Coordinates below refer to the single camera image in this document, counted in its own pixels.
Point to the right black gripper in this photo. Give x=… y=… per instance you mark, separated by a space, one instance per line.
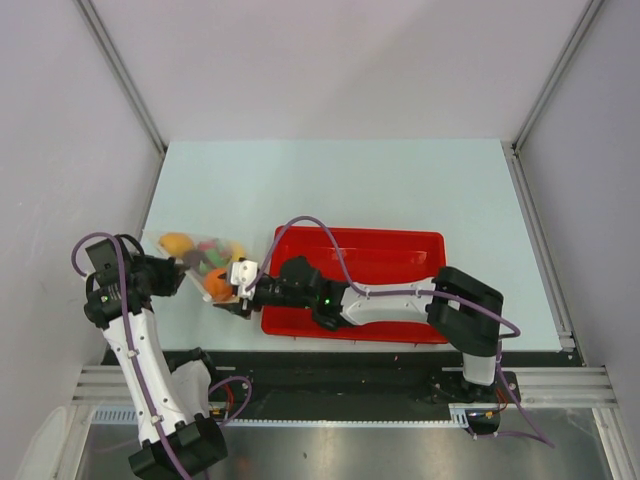
x=243 y=309

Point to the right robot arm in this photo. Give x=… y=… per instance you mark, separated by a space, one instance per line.
x=464 y=310

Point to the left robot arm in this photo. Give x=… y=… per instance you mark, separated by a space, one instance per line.
x=178 y=437

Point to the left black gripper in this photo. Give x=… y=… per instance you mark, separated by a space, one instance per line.
x=170 y=271

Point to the fake dark purple fruit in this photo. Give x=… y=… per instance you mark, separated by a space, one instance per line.
x=192 y=258

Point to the fake yellow banana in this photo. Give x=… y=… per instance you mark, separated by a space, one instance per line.
x=236 y=252

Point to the left aluminium frame post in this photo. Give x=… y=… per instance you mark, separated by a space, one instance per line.
x=119 y=70

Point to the fake pink dragon fruit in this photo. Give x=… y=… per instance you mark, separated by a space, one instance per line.
x=215 y=253

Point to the aluminium front rail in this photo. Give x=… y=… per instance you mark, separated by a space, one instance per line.
x=563 y=387

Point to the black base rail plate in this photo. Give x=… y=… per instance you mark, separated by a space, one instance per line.
x=347 y=387

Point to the aluminium frame post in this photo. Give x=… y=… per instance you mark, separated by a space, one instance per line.
x=559 y=69
x=119 y=70

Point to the fake yellow mango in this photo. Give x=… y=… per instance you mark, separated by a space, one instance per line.
x=176 y=244

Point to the clear zip top bag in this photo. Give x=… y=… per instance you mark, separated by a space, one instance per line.
x=195 y=275

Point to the fake orange fruit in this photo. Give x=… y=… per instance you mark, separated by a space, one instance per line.
x=215 y=284

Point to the red plastic tray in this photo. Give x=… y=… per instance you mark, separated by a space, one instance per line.
x=372 y=256

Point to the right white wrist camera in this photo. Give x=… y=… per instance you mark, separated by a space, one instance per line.
x=241 y=276

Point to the right aluminium frame post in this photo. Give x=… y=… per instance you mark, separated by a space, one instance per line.
x=559 y=69

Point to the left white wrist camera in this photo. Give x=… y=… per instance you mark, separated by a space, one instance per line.
x=103 y=258

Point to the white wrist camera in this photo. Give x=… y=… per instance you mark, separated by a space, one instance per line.
x=103 y=258
x=241 y=276

